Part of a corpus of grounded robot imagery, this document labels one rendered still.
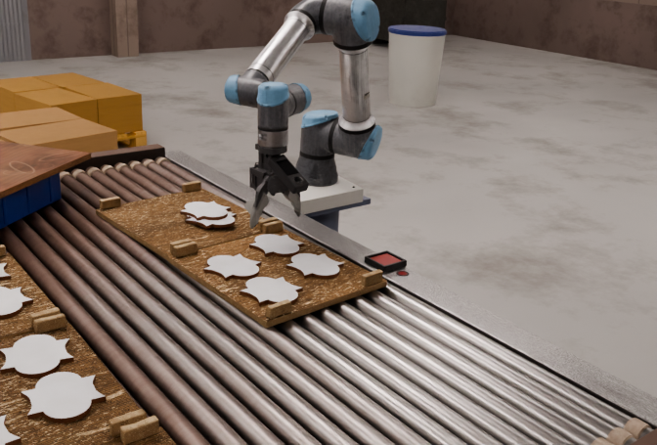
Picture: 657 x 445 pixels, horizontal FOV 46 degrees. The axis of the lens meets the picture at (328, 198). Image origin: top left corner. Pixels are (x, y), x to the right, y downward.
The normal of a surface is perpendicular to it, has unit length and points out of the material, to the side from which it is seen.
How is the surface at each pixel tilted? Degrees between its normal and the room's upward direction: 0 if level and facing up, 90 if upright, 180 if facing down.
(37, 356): 0
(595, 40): 90
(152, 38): 90
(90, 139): 90
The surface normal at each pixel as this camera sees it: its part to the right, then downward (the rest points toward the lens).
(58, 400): 0.04, -0.94
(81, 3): 0.60, 0.29
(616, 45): -0.80, 0.16
